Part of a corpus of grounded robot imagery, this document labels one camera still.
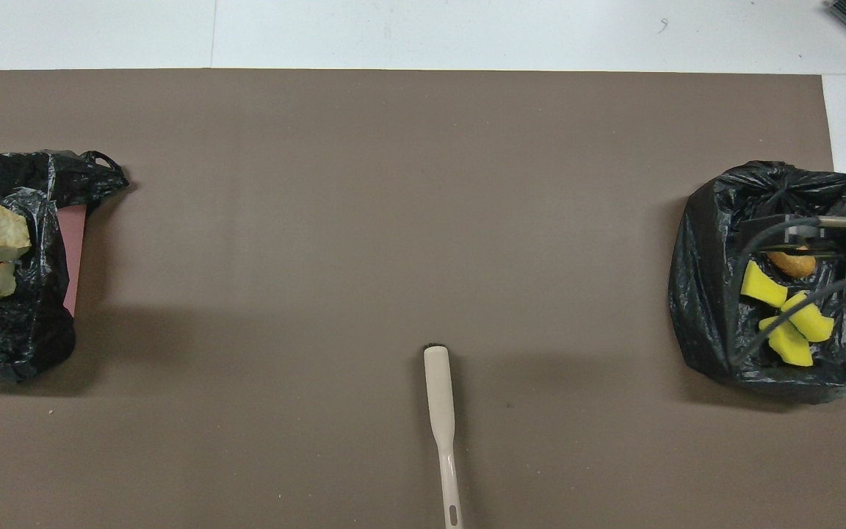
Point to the pink box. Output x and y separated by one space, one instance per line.
74 250

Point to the bin with tied black bag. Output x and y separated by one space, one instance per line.
709 294

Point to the beige hand brush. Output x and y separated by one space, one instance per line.
440 397

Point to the brown bread roll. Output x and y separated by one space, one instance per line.
790 264

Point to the large brown table mat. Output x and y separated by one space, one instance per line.
393 184

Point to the yellow sponge piece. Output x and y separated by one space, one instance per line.
811 319
761 286
789 345

